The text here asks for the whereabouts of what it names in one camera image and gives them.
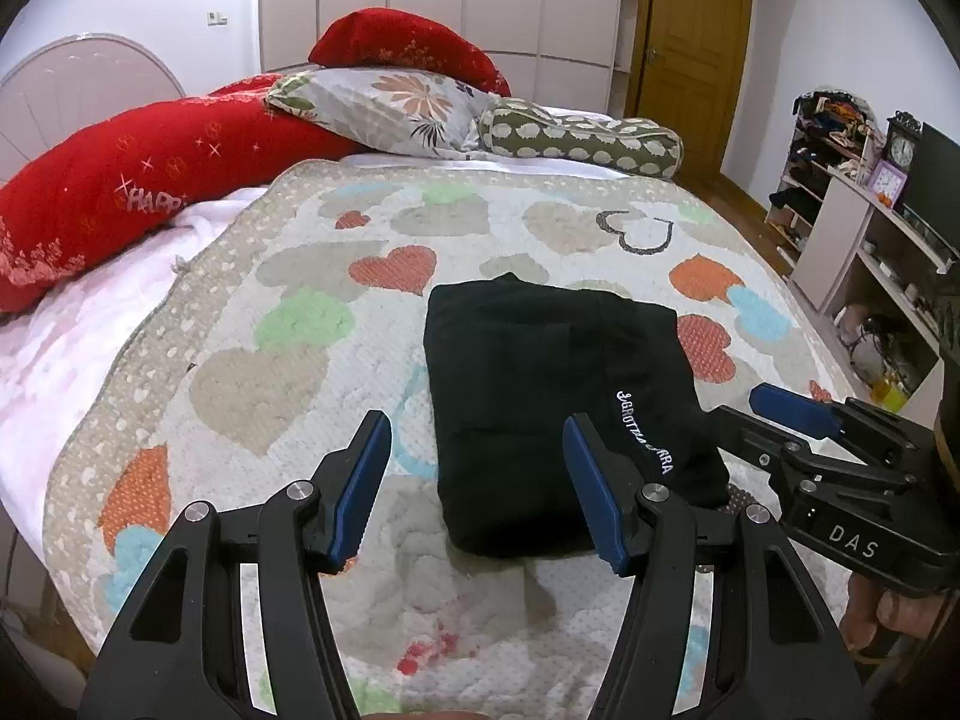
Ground purple clock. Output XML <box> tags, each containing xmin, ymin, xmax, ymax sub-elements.
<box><xmin>866</xmin><ymin>159</ymin><xmax>909</xmax><ymax>206</ymax></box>

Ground white round headboard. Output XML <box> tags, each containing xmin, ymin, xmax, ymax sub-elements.
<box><xmin>0</xmin><ymin>31</ymin><xmax>187</xmax><ymax>182</ymax></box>

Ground black television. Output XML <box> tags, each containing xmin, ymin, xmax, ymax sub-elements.
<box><xmin>904</xmin><ymin>121</ymin><xmax>960</xmax><ymax>265</ymax></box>

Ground heart patterned blanket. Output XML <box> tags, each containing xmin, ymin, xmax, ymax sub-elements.
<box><xmin>45</xmin><ymin>157</ymin><xmax>863</xmax><ymax>720</ymax></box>

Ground white bed sheet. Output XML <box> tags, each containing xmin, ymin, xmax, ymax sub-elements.
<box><xmin>0</xmin><ymin>152</ymin><xmax>638</xmax><ymax>541</ymax></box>

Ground wooden door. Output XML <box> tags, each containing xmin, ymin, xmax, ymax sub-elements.
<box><xmin>626</xmin><ymin>0</ymin><xmax>755</xmax><ymax>182</ymax></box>

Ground white shelf desk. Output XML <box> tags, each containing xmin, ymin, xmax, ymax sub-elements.
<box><xmin>791</xmin><ymin>165</ymin><xmax>960</xmax><ymax>410</ymax></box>

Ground red embroidered pillow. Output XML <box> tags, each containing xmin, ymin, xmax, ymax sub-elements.
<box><xmin>307</xmin><ymin>7</ymin><xmax>512</xmax><ymax>100</ymax></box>

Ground yellow bottle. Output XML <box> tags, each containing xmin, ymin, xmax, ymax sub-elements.
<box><xmin>870</xmin><ymin>373</ymin><xmax>913</xmax><ymax>410</ymax></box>

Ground red lettered pillow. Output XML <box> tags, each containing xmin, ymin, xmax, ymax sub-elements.
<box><xmin>0</xmin><ymin>76</ymin><xmax>361</xmax><ymax>314</ymax></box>

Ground grey floral pillow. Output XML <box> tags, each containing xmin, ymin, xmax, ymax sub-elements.
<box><xmin>266</xmin><ymin>67</ymin><xmax>500</xmax><ymax>160</ymax></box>

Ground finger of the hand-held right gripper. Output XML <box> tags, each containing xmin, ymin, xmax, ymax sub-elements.
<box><xmin>709</xmin><ymin>403</ymin><xmax>803</xmax><ymax>482</ymax></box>
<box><xmin>748</xmin><ymin>382</ymin><xmax>847</xmax><ymax>442</ymax></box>

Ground olive dotted bolster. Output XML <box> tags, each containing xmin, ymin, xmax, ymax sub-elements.
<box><xmin>476</xmin><ymin>97</ymin><xmax>686</xmax><ymax>182</ymax></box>

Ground black ornate clock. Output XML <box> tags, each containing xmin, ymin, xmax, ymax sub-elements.
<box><xmin>885</xmin><ymin>111</ymin><xmax>920</xmax><ymax>170</ymax></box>

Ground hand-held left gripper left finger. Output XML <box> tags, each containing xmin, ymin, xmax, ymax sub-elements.
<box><xmin>77</xmin><ymin>409</ymin><xmax>393</xmax><ymax>720</ymax></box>

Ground black pants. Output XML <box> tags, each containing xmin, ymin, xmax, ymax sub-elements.
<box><xmin>422</xmin><ymin>274</ymin><xmax>732</xmax><ymax>560</ymax></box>

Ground person's right hand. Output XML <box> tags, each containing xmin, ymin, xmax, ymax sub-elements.
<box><xmin>838</xmin><ymin>576</ymin><xmax>940</xmax><ymax>662</ymax></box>

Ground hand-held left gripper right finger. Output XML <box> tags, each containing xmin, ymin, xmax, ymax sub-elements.
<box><xmin>562</xmin><ymin>412</ymin><xmax>871</xmax><ymax>720</ymax></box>

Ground cluttered shoe rack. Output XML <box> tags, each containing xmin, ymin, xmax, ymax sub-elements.
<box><xmin>765</xmin><ymin>90</ymin><xmax>884</xmax><ymax>272</ymax></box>

